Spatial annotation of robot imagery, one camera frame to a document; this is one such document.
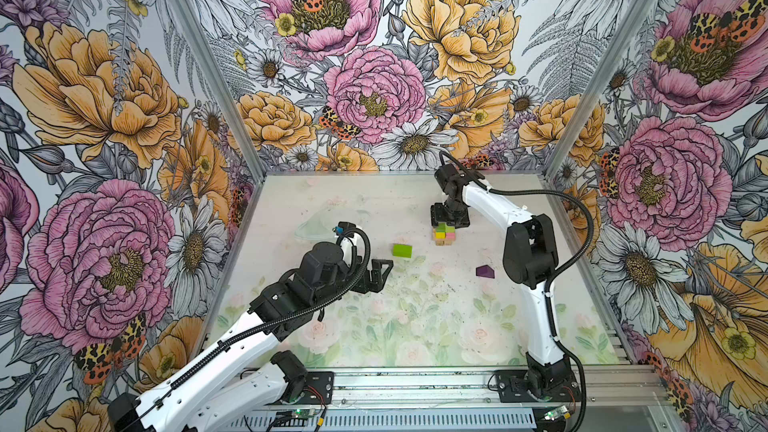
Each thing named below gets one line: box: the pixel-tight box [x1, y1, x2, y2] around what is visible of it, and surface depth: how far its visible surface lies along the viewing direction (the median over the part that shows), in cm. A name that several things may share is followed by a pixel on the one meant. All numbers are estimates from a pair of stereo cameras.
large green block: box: [392, 244, 413, 259], surface depth 101 cm
